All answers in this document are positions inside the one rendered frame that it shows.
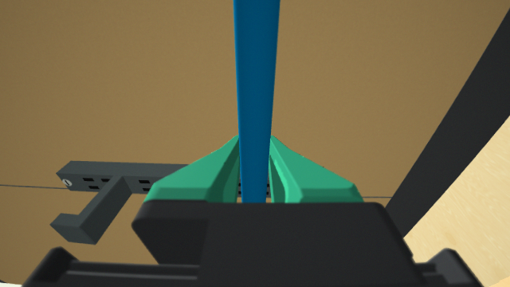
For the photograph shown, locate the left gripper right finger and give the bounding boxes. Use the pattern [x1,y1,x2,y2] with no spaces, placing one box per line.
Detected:
[269,136,364,202]

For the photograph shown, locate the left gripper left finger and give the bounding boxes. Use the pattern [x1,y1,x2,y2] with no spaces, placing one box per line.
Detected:
[143,136,240,202]

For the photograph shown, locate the blue bar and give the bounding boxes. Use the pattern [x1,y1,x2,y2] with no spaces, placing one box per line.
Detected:
[233,0,281,202]

